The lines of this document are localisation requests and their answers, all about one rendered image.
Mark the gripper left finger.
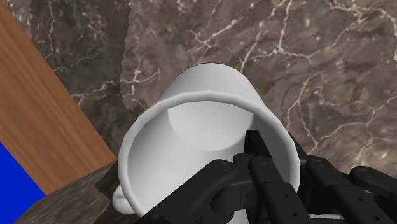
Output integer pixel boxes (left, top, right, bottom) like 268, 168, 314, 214
142, 129, 312, 224

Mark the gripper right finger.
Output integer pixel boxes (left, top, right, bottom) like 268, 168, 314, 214
288, 132, 397, 224

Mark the white mug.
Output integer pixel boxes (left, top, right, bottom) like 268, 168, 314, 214
111, 62, 302, 224

